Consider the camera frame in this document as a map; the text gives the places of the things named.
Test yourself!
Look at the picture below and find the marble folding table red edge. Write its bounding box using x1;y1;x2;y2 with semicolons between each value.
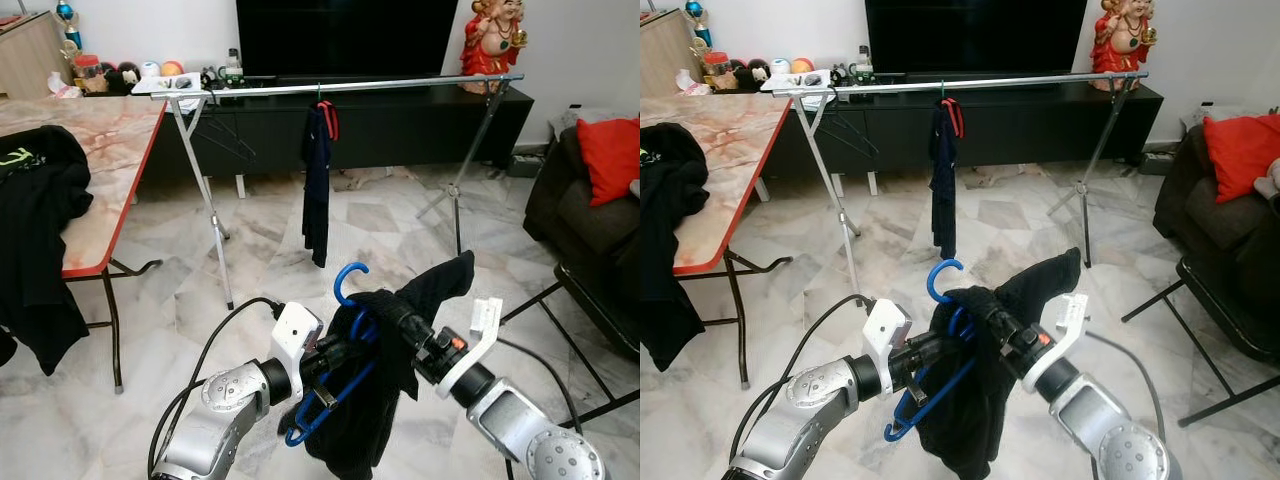
0;97;167;393
640;93;794;389

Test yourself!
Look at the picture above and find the large black television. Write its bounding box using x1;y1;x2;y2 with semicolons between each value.
865;0;1089;76
237;0;459;79

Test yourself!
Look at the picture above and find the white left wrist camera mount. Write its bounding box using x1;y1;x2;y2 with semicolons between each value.
270;302;325;374
862;298;914;372

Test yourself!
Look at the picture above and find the navy blue t-shirt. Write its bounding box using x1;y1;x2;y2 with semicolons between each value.
928;97;967;261
302;100;341;268

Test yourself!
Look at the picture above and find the gold trophy blue ball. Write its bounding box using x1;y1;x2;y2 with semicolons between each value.
55;0;84;51
685;0;713;49

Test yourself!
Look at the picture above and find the red cushion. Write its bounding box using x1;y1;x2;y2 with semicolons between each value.
577;117;640;207
1203;113;1280;205

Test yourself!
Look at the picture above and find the silver clothes drying rack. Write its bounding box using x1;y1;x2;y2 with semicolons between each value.
130;72;525;311
760;70;1150;303

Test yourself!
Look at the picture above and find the long black tv cabinet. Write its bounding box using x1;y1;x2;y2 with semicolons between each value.
138;80;534;183
765;78;1165;181

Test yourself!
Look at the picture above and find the black metal frame chair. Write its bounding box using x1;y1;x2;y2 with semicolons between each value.
497;262;640;428
1120;253;1280;428

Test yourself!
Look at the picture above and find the dark brown sofa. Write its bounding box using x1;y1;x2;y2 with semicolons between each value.
1152;120;1280;363
523;122;640;356

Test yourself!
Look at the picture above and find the black shirt neon green logo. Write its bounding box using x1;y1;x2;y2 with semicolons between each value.
0;125;94;376
640;122;712;372

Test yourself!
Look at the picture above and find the white lace cloth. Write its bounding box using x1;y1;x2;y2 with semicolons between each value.
558;103;640;129
1183;100;1280;127

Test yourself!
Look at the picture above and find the blue plastic hanger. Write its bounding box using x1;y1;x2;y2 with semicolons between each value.
882;258;978;444
284;262;383;448

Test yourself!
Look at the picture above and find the plain black garment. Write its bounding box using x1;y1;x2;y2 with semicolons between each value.
298;250;477;480
914;247;1084;480

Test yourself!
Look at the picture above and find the light wooden cabinet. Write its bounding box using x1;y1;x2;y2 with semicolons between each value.
0;12;73;99
640;10;699;96

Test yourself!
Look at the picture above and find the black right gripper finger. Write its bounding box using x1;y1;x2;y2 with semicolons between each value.
972;295;1023;345
385;300;436;349

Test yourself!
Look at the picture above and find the red lidded jar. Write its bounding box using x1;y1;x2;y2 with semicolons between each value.
75;55;107;94
703;52;737;92

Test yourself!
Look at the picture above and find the red laughing buddha statue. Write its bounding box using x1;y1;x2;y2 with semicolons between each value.
1090;0;1159;92
460;0;528;94

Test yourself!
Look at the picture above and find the white magazine stack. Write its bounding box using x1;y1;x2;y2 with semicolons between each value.
132;72;211;99
760;70;841;97

